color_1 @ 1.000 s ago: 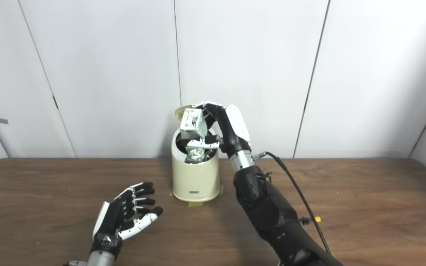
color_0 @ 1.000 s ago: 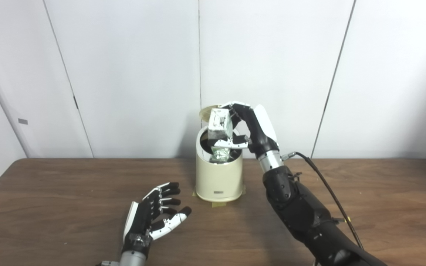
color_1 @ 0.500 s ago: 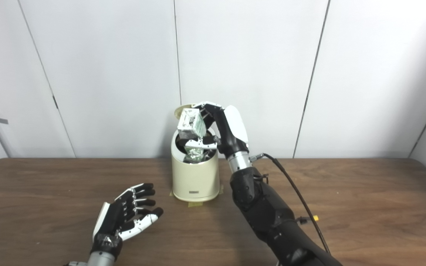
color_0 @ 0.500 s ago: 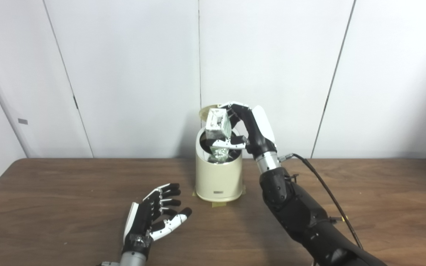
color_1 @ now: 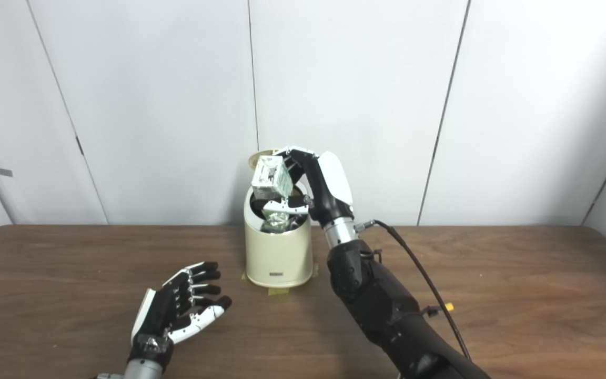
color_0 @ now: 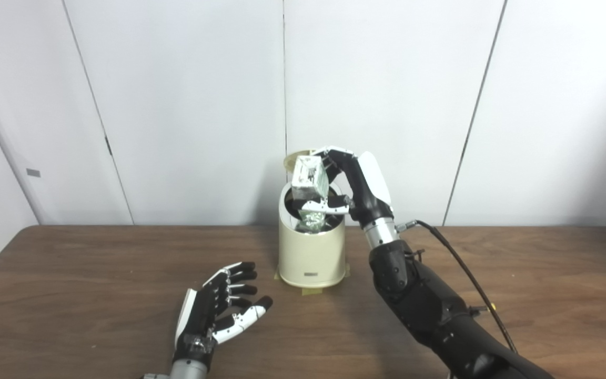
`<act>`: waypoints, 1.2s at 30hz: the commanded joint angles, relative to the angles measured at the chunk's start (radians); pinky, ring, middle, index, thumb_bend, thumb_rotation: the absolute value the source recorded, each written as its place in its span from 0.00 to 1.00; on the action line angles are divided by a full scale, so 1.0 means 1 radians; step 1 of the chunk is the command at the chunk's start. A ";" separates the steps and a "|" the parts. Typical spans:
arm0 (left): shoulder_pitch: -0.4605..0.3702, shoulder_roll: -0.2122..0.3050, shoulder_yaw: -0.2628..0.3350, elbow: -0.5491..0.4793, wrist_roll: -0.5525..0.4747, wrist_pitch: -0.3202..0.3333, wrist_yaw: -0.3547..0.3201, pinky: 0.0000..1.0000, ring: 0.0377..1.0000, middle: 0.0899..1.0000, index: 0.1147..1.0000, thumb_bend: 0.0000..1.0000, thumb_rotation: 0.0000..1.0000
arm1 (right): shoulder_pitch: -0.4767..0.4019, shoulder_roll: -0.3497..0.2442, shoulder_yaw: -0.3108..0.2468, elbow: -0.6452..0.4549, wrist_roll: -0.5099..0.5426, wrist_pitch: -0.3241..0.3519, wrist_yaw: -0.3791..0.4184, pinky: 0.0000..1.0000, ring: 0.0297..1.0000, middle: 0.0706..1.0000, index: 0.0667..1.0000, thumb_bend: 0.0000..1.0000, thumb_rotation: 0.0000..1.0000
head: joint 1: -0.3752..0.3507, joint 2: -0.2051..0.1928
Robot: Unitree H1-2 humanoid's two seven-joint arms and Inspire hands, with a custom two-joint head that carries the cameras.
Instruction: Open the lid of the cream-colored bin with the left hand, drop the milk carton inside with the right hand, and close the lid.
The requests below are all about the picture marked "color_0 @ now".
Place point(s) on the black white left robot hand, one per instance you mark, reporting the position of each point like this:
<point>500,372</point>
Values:
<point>203,316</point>

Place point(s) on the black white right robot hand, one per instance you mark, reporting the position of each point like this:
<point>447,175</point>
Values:
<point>369,195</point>

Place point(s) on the white green milk carton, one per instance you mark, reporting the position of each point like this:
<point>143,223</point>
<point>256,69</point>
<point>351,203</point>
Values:
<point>309,176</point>

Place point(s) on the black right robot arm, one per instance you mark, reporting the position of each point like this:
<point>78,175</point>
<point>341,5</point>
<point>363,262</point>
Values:
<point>429,305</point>

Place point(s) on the cream-colored round bin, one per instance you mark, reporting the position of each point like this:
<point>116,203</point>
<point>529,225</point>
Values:
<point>311,258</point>

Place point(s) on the black wall panel hinge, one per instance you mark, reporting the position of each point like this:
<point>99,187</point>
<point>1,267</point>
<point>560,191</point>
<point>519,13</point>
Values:
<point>108,146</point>

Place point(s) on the grey wall label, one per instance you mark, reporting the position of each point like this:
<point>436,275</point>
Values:
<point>33,172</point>

